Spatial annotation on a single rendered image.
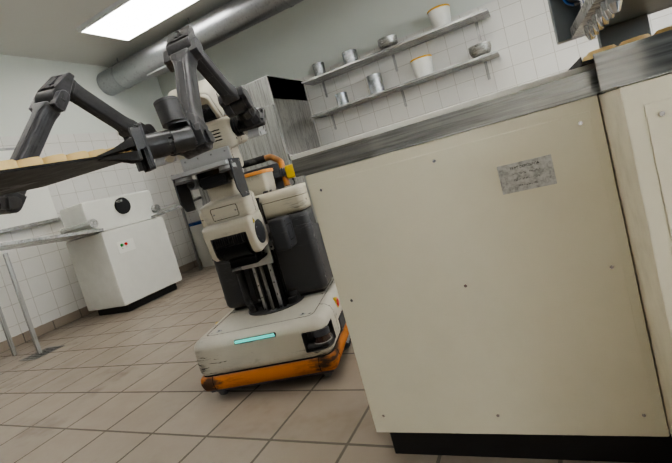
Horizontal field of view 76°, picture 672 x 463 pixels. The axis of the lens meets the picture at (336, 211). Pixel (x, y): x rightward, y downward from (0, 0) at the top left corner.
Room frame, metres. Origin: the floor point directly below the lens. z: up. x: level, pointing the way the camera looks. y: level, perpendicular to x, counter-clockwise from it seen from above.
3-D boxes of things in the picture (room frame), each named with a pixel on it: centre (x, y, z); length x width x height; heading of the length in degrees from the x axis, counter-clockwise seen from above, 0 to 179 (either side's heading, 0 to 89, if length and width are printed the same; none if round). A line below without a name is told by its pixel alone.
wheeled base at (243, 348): (2.06, 0.40, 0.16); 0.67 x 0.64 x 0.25; 168
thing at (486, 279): (1.16, -0.33, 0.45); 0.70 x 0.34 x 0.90; 65
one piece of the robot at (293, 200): (2.15, 0.38, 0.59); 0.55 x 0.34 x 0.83; 78
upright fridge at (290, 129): (5.52, 0.80, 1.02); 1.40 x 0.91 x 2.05; 63
